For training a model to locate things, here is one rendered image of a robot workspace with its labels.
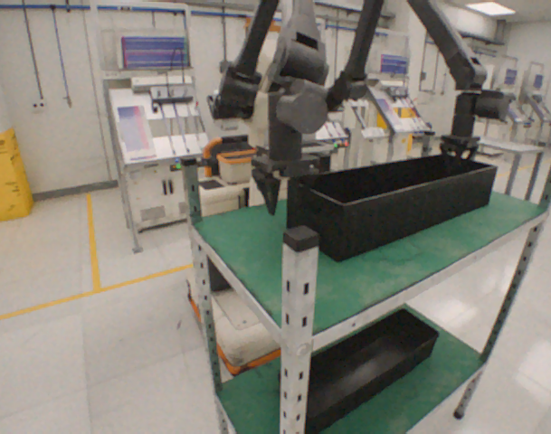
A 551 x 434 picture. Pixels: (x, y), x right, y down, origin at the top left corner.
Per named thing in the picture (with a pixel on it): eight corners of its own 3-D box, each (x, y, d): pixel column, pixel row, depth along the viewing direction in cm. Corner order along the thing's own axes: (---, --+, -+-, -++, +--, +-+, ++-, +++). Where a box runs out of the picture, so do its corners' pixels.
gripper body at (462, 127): (479, 143, 80) (485, 116, 77) (460, 146, 76) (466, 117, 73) (459, 139, 86) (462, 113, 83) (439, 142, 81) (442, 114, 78)
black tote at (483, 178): (436, 187, 97) (442, 152, 92) (489, 204, 83) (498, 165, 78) (285, 227, 70) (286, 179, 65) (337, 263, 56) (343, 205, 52)
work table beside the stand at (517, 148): (495, 238, 266) (520, 151, 233) (434, 211, 324) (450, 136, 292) (520, 229, 283) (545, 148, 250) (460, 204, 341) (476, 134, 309)
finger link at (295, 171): (318, 212, 57) (320, 161, 53) (284, 221, 53) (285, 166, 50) (296, 201, 62) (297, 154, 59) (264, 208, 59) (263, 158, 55)
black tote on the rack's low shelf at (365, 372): (397, 328, 122) (403, 306, 117) (433, 355, 108) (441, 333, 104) (276, 396, 95) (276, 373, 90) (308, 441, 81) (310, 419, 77)
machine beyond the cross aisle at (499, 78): (525, 157, 584) (549, 58, 507) (508, 162, 545) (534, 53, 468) (464, 145, 691) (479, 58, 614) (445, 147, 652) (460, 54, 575)
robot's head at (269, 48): (244, 71, 108) (258, 34, 96) (293, 72, 118) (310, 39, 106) (259, 100, 104) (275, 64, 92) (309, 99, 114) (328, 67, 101)
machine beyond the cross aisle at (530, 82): (549, 152, 651) (573, 65, 574) (536, 155, 612) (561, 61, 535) (492, 141, 757) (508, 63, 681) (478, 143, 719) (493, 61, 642)
